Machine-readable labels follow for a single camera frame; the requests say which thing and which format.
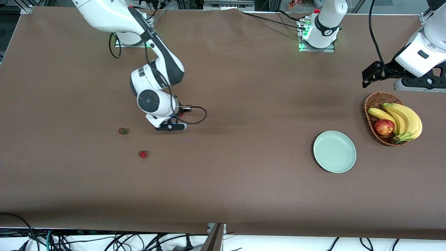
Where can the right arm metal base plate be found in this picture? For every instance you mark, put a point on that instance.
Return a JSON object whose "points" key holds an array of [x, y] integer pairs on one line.
{"points": [[122, 44]]}

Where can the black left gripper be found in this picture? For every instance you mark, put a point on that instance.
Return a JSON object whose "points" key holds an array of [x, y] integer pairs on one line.
{"points": [[389, 70]]}

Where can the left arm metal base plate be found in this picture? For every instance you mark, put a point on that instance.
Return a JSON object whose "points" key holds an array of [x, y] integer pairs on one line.
{"points": [[329, 50]]}

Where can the orange red background object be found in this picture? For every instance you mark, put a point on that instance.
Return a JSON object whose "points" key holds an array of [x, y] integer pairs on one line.
{"points": [[294, 4]]}

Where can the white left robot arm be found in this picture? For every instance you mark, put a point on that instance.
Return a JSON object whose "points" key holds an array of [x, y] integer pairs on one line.
{"points": [[327, 21]]}

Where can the brown table cover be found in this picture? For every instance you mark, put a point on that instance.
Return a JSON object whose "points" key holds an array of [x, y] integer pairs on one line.
{"points": [[223, 157]]}

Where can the grey metal box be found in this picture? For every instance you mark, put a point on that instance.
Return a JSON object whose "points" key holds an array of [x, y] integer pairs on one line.
{"points": [[226, 5]]}

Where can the yellow banana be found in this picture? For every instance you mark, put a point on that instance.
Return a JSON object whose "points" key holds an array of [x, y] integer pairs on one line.
{"points": [[379, 114], [414, 123], [400, 122]]}

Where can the red apple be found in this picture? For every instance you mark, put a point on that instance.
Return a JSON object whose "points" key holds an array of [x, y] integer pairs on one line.
{"points": [[384, 127]]}

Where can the black power plug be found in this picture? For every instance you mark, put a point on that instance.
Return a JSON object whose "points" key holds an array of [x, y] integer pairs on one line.
{"points": [[189, 244]]}

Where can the aluminium frame profile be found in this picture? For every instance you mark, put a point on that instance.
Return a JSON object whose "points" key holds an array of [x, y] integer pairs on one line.
{"points": [[425, 17], [24, 8]]}

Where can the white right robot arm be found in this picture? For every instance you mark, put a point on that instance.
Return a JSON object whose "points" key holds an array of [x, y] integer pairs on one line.
{"points": [[104, 14]]}

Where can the pale green round plate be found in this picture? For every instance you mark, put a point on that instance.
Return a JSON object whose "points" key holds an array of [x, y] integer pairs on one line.
{"points": [[334, 153]]}

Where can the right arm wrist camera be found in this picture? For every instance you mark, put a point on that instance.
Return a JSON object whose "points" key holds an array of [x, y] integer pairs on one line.
{"points": [[170, 127]]}

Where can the aluminium profile post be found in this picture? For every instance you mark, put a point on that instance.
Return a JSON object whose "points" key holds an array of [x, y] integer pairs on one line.
{"points": [[214, 240]]}

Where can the brown wicker basket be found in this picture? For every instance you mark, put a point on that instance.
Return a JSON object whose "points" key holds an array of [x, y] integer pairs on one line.
{"points": [[374, 101]]}

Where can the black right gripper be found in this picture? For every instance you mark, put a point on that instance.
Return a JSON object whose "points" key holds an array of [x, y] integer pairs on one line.
{"points": [[181, 110]]}

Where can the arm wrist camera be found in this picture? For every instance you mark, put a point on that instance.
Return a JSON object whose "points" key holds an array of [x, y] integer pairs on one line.
{"points": [[418, 81], [170, 127]]}

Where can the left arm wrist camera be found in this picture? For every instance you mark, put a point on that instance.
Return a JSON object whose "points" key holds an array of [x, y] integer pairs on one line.
{"points": [[418, 81]]}

